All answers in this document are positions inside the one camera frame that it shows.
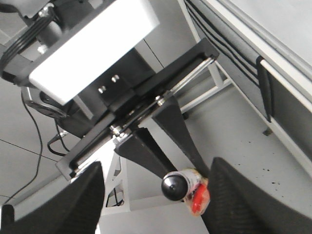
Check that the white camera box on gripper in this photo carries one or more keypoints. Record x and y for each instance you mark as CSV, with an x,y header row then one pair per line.
x,y
91,47

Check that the grey panel with white rim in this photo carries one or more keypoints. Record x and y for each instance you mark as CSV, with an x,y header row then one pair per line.
x,y
285,109

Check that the white whiteboard with aluminium frame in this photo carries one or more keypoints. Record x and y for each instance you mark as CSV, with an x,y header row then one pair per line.
x,y
285,24

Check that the white whiteboard marker black tip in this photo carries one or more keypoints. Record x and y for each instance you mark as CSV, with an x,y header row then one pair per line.
x,y
177,185

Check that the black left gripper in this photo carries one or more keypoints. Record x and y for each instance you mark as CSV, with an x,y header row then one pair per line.
x,y
121,98

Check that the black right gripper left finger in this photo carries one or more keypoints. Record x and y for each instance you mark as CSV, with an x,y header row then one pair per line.
x,y
74,210

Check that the white metal desk frame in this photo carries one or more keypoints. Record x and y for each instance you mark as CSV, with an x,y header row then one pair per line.
x,y
239,46

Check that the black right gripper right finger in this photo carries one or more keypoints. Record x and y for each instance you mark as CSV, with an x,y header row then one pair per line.
x,y
238,206

